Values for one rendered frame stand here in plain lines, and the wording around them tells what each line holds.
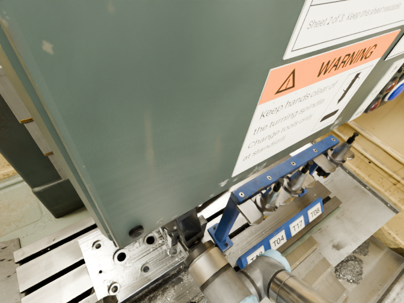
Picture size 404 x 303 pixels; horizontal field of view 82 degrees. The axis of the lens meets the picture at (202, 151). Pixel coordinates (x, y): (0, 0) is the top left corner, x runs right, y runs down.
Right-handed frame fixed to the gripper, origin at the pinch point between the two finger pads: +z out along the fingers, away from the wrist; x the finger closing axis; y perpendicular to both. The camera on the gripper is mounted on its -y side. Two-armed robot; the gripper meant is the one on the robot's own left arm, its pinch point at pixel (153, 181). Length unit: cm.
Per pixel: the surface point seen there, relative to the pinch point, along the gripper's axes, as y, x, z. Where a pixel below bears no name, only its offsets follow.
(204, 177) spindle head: -33.6, -5.6, -21.3
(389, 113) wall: 7, 100, -19
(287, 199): 7.3, 30.0, -21.0
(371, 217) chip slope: 48, 89, -46
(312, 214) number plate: 35, 56, -28
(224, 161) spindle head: -34.5, -3.9, -21.3
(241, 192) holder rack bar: 6.3, 20.1, -12.4
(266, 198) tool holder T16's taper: 3.6, 22.6, -18.0
